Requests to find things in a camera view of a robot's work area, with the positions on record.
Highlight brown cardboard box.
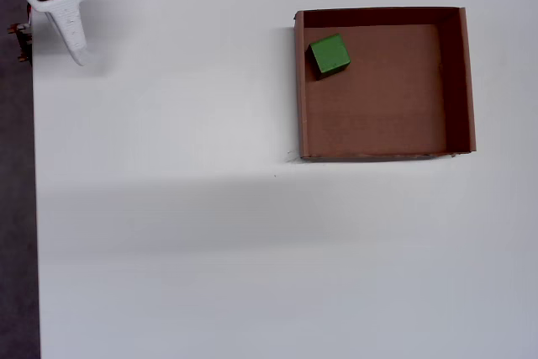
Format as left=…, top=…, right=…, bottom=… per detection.
left=293, top=5, right=478, bottom=163

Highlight red white power wires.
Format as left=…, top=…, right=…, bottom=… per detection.
left=0, top=0, right=35, bottom=27

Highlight green cube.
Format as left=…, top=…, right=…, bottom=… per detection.
left=309, top=33, right=351, bottom=82

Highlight small brown table clamp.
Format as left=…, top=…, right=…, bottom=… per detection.
left=7, top=22, right=34, bottom=66

